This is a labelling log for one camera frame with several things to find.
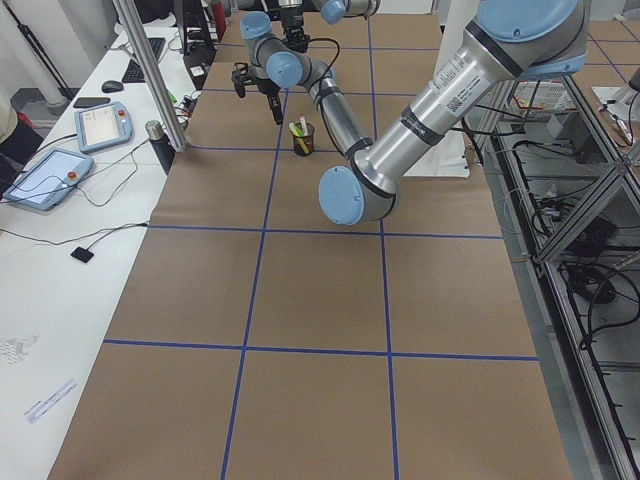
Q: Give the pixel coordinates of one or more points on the near teach pendant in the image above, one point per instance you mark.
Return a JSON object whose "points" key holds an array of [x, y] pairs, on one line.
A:
{"points": [[50, 180]]}

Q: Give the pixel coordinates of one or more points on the teach pendant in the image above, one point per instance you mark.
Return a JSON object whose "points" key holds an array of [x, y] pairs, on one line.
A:
{"points": [[102, 127], [50, 180]]}

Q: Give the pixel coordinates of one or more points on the red whiteboard marker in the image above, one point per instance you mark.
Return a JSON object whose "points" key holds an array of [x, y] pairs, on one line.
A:
{"points": [[304, 126]]}

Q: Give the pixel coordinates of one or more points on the aluminium frame post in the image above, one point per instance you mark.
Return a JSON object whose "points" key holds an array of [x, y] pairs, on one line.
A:
{"points": [[129, 17]]}

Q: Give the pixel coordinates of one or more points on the yellow highlighter pen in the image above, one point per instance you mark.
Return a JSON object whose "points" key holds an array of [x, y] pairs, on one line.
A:
{"points": [[295, 130]]}

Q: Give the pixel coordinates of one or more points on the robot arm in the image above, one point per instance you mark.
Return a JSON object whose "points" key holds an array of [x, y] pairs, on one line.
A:
{"points": [[290, 13], [505, 40]]}

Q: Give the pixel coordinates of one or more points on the black smartphone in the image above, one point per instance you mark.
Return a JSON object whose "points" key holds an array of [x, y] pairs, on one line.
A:
{"points": [[90, 102]]}

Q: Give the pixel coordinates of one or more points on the far teach pendant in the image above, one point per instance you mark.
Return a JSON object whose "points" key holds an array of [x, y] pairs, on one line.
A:
{"points": [[102, 127]]}

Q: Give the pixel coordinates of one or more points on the dark water bottle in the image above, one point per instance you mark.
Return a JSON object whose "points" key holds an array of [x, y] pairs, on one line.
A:
{"points": [[161, 145]]}

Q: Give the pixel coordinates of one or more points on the black computer mouse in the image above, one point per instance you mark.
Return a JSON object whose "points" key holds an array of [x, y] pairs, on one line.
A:
{"points": [[112, 86]]}

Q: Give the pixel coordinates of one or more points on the black mesh pen cup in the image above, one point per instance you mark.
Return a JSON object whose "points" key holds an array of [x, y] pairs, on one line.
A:
{"points": [[304, 146]]}

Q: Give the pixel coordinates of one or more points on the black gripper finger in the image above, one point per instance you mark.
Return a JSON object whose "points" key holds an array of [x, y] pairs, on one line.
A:
{"points": [[275, 107]]}

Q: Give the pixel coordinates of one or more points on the aluminium truss frame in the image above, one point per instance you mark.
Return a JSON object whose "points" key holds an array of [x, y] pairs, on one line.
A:
{"points": [[562, 161]]}

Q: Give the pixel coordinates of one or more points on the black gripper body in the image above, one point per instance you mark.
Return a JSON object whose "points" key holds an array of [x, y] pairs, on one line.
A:
{"points": [[269, 90], [291, 19]]}

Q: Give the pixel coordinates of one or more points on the small black square pad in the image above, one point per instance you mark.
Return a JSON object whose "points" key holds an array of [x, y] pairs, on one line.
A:
{"points": [[81, 254]]}

